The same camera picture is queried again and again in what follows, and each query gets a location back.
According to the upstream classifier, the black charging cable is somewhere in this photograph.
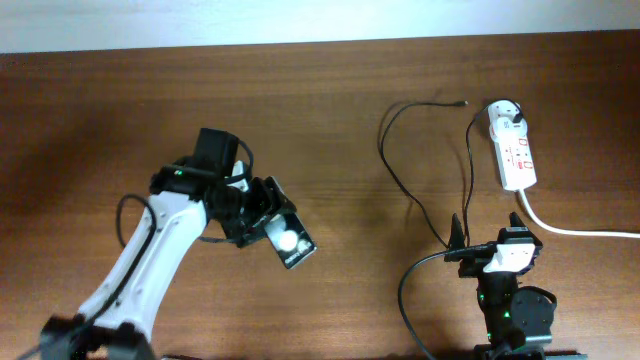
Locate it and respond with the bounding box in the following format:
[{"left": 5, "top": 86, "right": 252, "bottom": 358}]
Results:
[{"left": 377, "top": 98, "right": 525, "bottom": 250}]

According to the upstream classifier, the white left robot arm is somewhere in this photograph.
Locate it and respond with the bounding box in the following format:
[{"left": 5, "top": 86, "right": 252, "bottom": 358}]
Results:
[{"left": 38, "top": 128, "right": 316, "bottom": 359}]

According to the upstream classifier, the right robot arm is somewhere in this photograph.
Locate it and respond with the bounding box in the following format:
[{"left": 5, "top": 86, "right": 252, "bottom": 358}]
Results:
[{"left": 445, "top": 213, "right": 557, "bottom": 359}]

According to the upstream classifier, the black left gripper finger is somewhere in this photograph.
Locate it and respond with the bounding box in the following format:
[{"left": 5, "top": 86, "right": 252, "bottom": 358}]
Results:
[
  {"left": 253, "top": 176, "right": 296, "bottom": 220},
  {"left": 230, "top": 215, "right": 274, "bottom": 248}
]

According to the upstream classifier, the black base bracket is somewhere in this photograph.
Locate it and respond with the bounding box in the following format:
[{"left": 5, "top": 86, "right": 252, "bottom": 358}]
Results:
[{"left": 472, "top": 345, "right": 589, "bottom": 360}]

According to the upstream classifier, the white charger plug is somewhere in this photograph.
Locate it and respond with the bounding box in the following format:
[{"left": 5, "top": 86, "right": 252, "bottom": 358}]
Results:
[{"left": 487, "top": 99, "right": 528, "bottom": 143}]

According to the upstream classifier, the black smartphone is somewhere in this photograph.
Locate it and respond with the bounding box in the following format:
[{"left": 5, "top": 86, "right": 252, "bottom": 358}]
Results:
[{"left": 264, "top": 213, "right": 317, "bottom": 270}]

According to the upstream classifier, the white power strip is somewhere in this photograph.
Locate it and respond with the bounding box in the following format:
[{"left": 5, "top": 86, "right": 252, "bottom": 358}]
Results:
[{"left": 493, "top": 132, "right": 537, "bottom": 192}]

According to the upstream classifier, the white power strip cord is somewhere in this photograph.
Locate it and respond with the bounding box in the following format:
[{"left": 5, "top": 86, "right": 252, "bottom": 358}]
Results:
[{"left": 516, "top": 187, "right": 640, "bottom": 240}]

